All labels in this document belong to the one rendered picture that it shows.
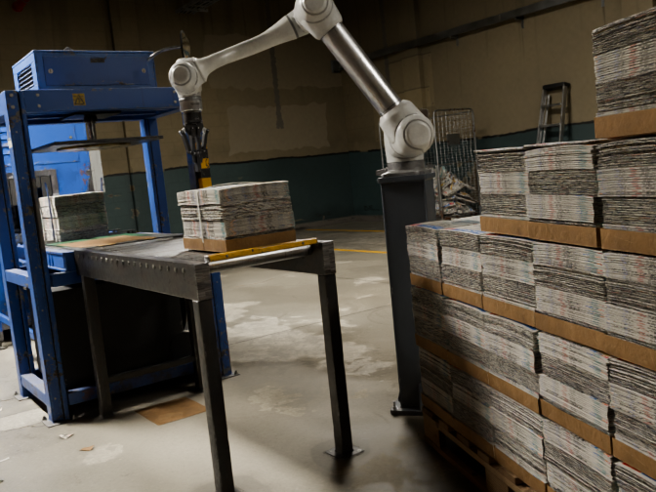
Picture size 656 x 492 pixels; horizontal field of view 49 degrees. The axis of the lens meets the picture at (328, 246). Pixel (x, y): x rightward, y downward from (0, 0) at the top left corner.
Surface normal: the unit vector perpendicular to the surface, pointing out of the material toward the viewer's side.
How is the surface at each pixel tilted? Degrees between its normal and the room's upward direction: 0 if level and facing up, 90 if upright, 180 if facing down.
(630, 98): 89
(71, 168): 90
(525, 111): 90
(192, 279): 90
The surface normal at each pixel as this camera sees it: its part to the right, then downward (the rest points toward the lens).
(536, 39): -0.81, 0.14
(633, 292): -0.96, 0.12
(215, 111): 0.58, 0.03
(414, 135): 0.15, 0.18
